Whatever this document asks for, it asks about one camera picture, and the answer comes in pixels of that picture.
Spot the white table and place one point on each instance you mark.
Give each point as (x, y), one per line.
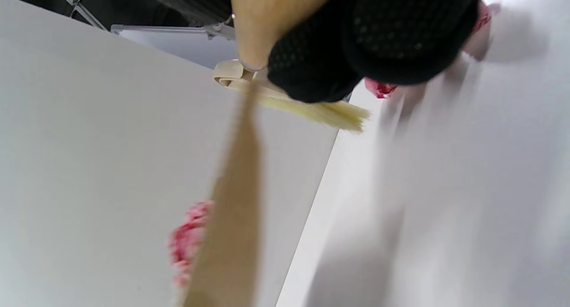
(490, 186)

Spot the pile of pink paper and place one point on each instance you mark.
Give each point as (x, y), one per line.
(191, 240)

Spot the person's right hand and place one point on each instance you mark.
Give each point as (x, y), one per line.
(392, 35)

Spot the white backdrop board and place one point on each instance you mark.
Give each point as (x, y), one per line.
(89, 164)

